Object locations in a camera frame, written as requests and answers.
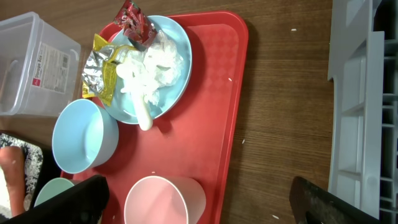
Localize clear plastic storage bin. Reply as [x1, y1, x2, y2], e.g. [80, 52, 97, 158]
[1, 12, 81, 117]

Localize light blue bowl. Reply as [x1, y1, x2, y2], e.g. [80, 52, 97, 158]
[52, 99, 119, 174]

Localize light blue plate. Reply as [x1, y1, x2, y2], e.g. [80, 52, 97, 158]
[104, 16, 192, 124]

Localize orange carrot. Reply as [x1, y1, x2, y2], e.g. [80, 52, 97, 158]
[1, 146, 25, 217]

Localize red snack wrapper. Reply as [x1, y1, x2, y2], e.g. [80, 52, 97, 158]
[113, 0, 157, 51]

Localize grey dishwasher rack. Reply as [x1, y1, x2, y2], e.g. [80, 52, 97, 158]
[328, 0, 397, 223]

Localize black waste tray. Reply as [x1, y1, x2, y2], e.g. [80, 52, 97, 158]
[1, 133, 61, 209]

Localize yellow foil wrapper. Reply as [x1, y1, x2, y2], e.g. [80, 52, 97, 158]
[82, 34, 136, 106]

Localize pink cup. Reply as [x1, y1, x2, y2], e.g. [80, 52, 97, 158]
[124, 175, 206, 224]

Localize red serving tray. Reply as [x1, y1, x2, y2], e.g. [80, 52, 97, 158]
[73, 11, 249, 223]

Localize white plastic spoon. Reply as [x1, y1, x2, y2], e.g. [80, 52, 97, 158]
[131, 92, 153, 131]

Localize white rice grains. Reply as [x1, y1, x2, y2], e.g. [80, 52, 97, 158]
[1, 134, 43, 222]

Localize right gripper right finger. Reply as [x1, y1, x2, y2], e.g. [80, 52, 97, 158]
[289, 176, 380, 224]

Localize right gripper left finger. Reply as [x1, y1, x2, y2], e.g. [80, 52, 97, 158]
[6, 175, 109, 224]

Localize white tissue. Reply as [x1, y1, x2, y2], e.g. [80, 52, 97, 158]
[121, 30, 184, 106]

